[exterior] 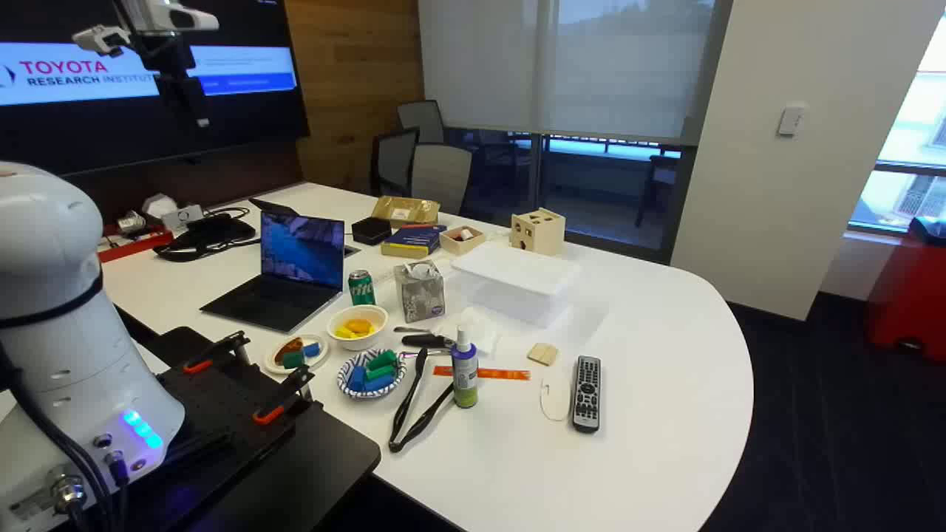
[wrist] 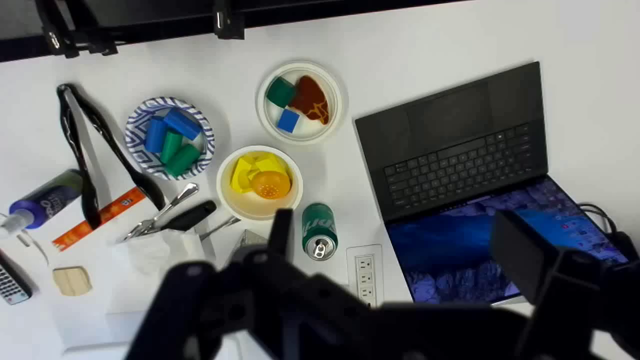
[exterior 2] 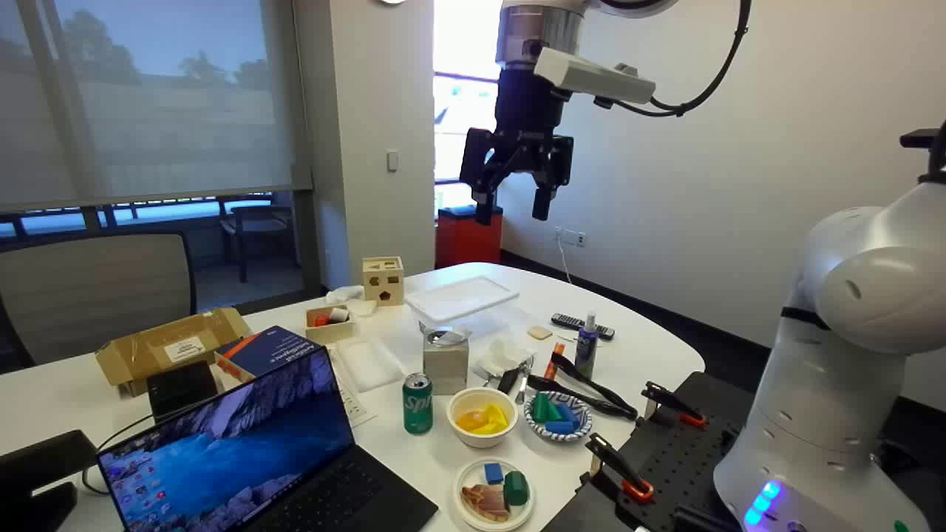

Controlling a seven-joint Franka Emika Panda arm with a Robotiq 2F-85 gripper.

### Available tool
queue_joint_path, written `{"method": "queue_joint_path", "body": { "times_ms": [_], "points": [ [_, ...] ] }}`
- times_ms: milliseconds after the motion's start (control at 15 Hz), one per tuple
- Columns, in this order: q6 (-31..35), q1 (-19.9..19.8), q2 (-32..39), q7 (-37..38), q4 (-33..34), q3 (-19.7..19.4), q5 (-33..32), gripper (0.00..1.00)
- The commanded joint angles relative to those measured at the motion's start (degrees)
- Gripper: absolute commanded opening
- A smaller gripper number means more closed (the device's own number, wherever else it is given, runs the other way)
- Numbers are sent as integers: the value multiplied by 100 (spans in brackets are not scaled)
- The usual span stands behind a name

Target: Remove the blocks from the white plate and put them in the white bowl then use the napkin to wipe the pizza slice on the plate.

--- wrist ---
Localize black laptop blue screen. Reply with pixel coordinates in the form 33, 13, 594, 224
354, 60, 632, 308

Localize yellow plastic toy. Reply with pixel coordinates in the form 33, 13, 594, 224
227, 153, 294, 196

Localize grey remote control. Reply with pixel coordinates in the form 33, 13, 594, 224
0, 251, 33, 308

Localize blue patterned paper plate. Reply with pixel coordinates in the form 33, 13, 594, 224
124, 97, 218, 183

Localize blue cylinder block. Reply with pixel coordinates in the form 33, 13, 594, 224
143, 117, 169, 158
161, 106, 204, 143

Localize black handled tool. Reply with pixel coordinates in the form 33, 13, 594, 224
158, 198, 241, 245

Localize orange ruler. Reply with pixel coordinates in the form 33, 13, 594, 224
49, 187, 148, 254

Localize orange plastic toy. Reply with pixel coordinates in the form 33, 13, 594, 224
248, 170, 294, 202

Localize black cable bundle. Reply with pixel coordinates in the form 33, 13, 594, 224
576, 200, 640, 264

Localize green cylinder block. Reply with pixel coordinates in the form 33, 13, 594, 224
158, 130, 183, 168
166, 145, 204, 181

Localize black strap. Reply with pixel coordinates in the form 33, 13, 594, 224
55, 82, 168, 233

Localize white bowl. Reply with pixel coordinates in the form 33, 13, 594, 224
213, 145, 305, 223

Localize white paper napkin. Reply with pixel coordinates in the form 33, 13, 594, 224
122, 229, 215, 282

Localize small wooden square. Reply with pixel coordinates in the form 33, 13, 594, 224
49, 264, 94, 299

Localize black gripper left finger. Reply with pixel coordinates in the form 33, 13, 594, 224
125, 207, 415, 360

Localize green soda can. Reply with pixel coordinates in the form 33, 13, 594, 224
299, 200, 340, 263

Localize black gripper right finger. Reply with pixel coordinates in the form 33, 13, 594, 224
411, 208, 640, 360

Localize silver metal tongs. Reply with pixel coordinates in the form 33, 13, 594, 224
120, 183, 201, 245

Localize white table power outlet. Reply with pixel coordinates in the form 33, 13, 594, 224
346, 245, 386, 308

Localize small blue block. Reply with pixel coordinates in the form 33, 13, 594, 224
273, 109, 301, 135

